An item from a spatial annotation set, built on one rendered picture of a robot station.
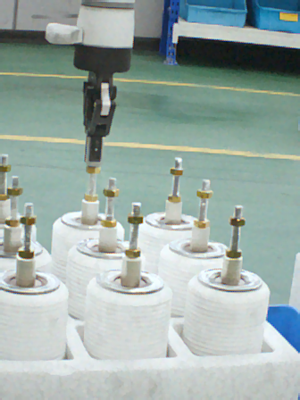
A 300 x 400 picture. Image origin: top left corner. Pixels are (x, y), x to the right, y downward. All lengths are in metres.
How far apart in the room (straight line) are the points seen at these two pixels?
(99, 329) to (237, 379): 0.17
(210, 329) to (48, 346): 0.18
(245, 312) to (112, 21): 0.40
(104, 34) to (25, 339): 0.41
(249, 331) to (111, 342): 0.16
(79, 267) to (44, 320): 0.15
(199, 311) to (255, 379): 0.10
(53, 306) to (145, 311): 0.10
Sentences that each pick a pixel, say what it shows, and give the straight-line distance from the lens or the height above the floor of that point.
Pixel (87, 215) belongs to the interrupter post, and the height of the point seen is 0.26.
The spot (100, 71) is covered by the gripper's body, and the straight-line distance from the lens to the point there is 1.20.
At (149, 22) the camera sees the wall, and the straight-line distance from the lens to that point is 6.25.
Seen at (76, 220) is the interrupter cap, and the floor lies 0.25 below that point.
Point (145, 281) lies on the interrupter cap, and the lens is 1.07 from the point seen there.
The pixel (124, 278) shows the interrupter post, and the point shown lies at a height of 0.26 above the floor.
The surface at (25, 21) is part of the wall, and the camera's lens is 6.25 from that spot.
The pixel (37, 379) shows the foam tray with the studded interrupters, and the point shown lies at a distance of 1.00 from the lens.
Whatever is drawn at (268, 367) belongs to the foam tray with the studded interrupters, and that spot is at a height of 0.17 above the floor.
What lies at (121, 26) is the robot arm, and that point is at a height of 0.52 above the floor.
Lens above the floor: 0.61
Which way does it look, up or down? 15 degrees down
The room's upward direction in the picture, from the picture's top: 5 degrees clockwise
